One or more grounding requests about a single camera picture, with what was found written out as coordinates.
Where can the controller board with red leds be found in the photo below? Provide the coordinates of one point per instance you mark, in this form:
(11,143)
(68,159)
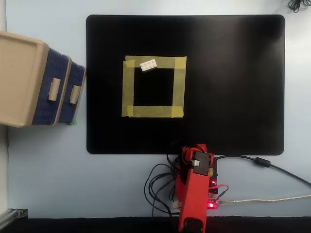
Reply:
(212,204)

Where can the aluminium rail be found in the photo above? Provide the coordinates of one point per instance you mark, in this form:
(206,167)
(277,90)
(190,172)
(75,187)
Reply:
(14,214)

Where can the beige drawer cabinet frame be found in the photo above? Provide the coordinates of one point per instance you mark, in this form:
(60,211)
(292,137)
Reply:
(18,80)

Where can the red robot arm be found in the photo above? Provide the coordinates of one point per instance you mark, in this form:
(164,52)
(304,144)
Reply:
(193,194)

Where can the white toy brick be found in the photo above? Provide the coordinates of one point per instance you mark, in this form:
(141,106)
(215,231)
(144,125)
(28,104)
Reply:
(148,65)

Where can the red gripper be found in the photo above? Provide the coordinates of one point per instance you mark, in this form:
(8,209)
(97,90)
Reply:
(199,147)

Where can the black rectangular mat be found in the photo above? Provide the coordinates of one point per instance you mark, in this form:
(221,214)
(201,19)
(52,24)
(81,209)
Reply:
(230,85)

